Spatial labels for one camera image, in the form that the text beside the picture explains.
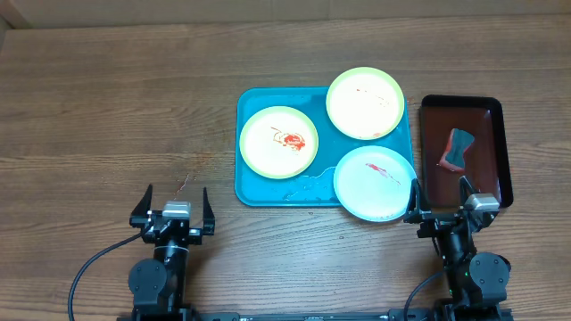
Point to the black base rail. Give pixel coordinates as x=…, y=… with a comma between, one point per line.
x=390, y=315

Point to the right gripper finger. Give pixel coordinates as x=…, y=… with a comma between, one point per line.
x=466, y=188
x=415, y=204

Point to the teal plastic tray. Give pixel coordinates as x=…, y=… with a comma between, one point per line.
x=314, y=187

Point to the dark red rectangular tray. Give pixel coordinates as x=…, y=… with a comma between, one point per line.
x=487, y=160

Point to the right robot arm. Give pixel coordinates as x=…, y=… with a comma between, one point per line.
x=477, y=280

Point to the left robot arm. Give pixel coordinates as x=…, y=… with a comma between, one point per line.
x=158, y=284

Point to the yellow-green plate with ketchup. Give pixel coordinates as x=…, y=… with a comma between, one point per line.
x=278, y=142

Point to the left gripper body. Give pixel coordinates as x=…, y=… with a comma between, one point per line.
x=194, y=237

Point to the light blue plate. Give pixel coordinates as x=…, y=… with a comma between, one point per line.
x=374, y=183

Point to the red and grey sponge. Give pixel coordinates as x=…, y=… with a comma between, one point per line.
x=453, y=157

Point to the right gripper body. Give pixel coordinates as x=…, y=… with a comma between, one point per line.
x=436, y=220

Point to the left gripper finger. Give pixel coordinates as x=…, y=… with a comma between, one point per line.
x=208, y=215
x=144, y=204

